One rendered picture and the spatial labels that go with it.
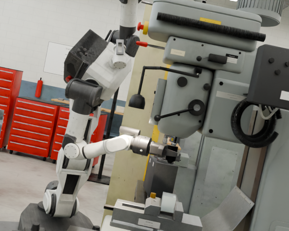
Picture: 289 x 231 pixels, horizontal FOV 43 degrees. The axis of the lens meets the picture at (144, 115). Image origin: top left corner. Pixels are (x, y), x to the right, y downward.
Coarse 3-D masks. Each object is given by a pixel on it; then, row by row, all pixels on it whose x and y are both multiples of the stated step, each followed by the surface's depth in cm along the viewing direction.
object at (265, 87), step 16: (272, 48) 128; (256, 64) 132; (272, 64) 128; (288, 64) 127; (256, 80) 129; (272, 80) 129; (288, 80) 129; (256, 96) 129; (272, 96) 129; (288, 96) 129
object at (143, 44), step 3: (138, 42) 174; (141, 42) 174; (144, 42) 174; (141, 45) 174; (144, 45) 174; (147, 45) 174; (150, 45) 174; (153, 45) 174; (159, 48) 174; (162, 48) 174
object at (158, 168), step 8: (152, 160) 196; (160, 160) 190; (152, 168) 192; (160, 168) 187; (168, 168) 188; (176, 168) 188; (152, 176) 188; (160, 176) 187; (168, 176) 188; (144, 184) 205; (152, 184) 187; (160, 184) 188; (168, 184) 188; (160, 192) 188; (168, 192) 189
